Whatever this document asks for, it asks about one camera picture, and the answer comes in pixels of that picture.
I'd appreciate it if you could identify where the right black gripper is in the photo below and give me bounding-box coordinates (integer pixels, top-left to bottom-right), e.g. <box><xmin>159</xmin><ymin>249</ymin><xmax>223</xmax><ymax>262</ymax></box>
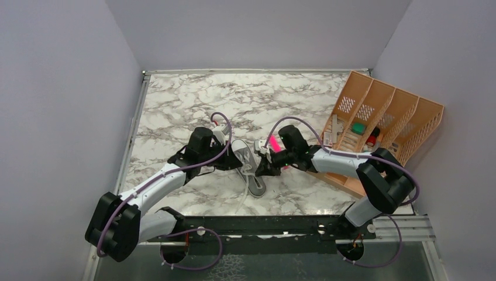
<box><xmin>255</xmin><ymin>148</ymin><xmax>297</xmax><ymax>176</ymax></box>

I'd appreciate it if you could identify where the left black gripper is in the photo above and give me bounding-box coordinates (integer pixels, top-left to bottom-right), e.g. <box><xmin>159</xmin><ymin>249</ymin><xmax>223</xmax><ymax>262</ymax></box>
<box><xmin>199</xmin><ymin>139</ymin><xmax>243</xmax><ymax>170</ymax></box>

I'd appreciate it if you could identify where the grey canvas sneaker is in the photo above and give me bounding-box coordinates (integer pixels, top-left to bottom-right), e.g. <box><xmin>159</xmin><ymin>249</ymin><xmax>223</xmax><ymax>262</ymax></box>
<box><xmin>231</xmin><ymin>139</ymin><xmax>267</xmax><ymax>213</ymax></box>

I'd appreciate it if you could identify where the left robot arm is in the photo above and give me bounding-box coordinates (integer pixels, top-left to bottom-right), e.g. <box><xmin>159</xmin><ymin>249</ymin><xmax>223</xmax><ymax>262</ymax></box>
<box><xmin>84</xmin><ymin>125</ymin><xmax>242</xmax><ymax>262</ymax></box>

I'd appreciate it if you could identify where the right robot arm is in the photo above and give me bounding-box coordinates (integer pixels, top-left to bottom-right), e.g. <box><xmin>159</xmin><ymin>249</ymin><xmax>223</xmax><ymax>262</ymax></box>
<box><xmin>254</xmin><ymin>125</ymin><xmax>415</xmax><ymax>238</ymax></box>

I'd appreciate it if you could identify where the pink plastic bar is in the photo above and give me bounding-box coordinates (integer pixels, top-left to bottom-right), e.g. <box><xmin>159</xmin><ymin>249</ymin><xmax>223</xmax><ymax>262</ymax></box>
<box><xmin>269</xmin><ymin>135</ymin><xmax>283</xmax><ymax>153</ymax></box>

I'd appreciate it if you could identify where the green cap item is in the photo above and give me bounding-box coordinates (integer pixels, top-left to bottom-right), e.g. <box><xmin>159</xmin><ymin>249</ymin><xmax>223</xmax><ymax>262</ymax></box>
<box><xmin>351</xmin><ymin>122</ymin><xmax>366</xmax><ymax>135</ymax></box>

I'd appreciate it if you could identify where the orange plastic organizer tray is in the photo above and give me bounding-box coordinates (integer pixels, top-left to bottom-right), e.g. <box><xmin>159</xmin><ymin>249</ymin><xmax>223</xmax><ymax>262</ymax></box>
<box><xmin>309</xmin><ymin>70</ymin><xmax>445</xmax><ymax>198</ymax></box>

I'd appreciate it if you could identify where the red cap bottle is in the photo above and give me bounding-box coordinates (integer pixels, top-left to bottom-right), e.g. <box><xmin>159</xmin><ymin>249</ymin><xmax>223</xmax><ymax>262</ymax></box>
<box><xmin>366</xmin><ymin>127</ymin><xmax>381</xmax><ymax>147</ymax></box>

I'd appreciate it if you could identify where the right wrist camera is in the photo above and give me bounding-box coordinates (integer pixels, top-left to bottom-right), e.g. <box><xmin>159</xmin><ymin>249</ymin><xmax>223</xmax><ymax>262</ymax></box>
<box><xmin>254</xmin><ymin>139</ymin><xmax>272</xmax><ymax>163</ymax></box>

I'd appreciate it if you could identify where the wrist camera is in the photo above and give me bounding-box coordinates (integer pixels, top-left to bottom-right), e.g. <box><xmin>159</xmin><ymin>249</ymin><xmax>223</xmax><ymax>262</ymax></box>
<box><xmin>254</xmin><ymin>139</ymin><xmax>272</xmax><ymax>163</ymax></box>
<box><xmin>212</xmin><ymin>120</ymin><xmax>230</xmax><ymax>146</ymax></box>

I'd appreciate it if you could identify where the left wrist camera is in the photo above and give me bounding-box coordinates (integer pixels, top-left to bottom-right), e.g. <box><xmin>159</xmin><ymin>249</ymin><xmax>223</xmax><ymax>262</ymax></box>
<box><xmin>212</xmin><ymin>120</ymin><xmax>230</xmax><ymax>146</ymax></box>

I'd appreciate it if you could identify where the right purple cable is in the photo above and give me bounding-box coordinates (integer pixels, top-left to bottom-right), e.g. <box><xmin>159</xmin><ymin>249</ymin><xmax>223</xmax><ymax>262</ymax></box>
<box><xmin>263</xmin><ymin>116</ymin><xmax>421</xmax><ymax>268</ymax></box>

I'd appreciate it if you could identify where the grey metal bracket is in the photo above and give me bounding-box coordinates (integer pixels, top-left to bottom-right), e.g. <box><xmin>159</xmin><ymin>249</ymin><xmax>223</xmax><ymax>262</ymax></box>
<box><xmin>322</xmin><ymin>114</ymin><xmax>343</xmax><ymax>148</ymax></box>

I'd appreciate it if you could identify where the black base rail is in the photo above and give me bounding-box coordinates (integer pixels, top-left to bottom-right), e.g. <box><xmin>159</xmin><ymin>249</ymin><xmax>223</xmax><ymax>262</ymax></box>
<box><xmin>150</xmin><ymin>215</ymin><xmax>376</xmax><ymax>255</ymax></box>

